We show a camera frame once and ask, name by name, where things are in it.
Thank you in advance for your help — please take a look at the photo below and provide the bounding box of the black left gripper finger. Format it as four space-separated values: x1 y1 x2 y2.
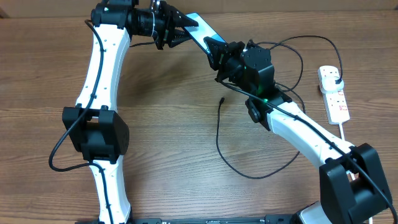
167 29 191 48
169 7 198 28

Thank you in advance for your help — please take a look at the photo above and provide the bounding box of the blue Galaxy smartphone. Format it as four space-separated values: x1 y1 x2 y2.
183 12 225 55

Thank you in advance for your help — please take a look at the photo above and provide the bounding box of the black USB charging cable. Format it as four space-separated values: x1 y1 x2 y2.
215 35 344 180

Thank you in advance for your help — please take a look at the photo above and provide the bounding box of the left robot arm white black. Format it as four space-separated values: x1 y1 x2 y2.
62 1 198 223

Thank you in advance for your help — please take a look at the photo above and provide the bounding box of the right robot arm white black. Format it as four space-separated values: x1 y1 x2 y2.
204 37 397 223

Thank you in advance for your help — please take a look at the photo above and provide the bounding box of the white charger plug adapter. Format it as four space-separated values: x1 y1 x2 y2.
320 77 345 94

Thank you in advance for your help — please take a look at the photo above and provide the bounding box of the white power strip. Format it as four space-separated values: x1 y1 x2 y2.
317 65 351 126

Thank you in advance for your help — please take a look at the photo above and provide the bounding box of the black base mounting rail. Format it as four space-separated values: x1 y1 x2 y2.
127 214 297 224

